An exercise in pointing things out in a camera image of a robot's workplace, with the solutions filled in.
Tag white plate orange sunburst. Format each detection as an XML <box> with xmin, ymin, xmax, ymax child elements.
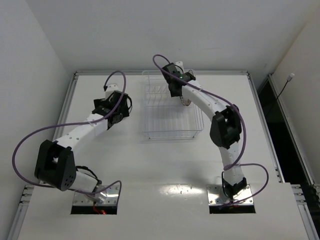
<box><xmin>179</xmin><ymin>96</ymin><xmax>192</xmax><ymax>107</ymax></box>

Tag metal base plate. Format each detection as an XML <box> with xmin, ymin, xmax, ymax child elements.
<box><xmin>206</xmin><ymin>184</ymin><xmax>254</xmax><ymax>207</ymax></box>
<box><xmin>72</xmin><ymin>183</ymin><xmax>122</xmax><ymax>207</ymax></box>

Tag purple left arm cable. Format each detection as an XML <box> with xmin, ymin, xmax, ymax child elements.
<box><xmin>11</xmin><ymin>70</ymin><xmax>126</xmax><ymax>198</ymax></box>

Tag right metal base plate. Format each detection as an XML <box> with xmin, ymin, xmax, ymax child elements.
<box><xmin>206</xmin><ymin>184</ymin><xmax>254</xmax><ymax>207</ymax></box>

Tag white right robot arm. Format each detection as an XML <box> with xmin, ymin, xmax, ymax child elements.
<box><xmin>162</xmin><ymin>63</ymin><xmax>247</xmax><ymax>200</ymax></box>

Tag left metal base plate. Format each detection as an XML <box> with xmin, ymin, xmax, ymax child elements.
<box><xmin>72</xmin><ymin>183</ymin><xmax>122</xmax><ymax>207</ymax></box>

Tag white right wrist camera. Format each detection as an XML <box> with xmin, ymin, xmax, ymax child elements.
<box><xmin>174</xmin><ymin>61</ymin><xmax>185</xmax><ymax>74</ymax></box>

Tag black cable white plug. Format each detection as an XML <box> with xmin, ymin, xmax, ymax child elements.
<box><xmin>265</xmin><ymin>72</ymin><xmax>295</xmax><ymax>119</ymax></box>

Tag aluminium table frame rail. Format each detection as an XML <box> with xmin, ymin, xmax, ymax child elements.
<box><xmin>7</xmin><ymin>70</ymin><xmax>81</xmax><ymax>240</ymax></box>

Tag white wire dish rack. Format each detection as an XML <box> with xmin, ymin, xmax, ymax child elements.
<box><xmin>141</xmin><ymin>70</ymin><xmax>204</xmax><ymax>141</ymax></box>

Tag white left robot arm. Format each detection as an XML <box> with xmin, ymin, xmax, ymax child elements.
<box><xmin>34</xmin><ymin>90</ymin><xmax>132</xmax><ymax>194</ymax></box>

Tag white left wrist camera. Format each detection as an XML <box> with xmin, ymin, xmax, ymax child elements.
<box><xmin>104</xmin><ymin>83</ymin><xmax>119</xmax><ymax>99</ymax></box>

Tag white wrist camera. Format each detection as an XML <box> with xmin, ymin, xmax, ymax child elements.
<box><xmin>174</xmin><ymin>61</ymin><xmax>185</xmax><ymax>74</ymax></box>
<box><xmin>104</xmin><ymin>83</ymin><xmax>119</xmax><ymax>99</ymax></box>

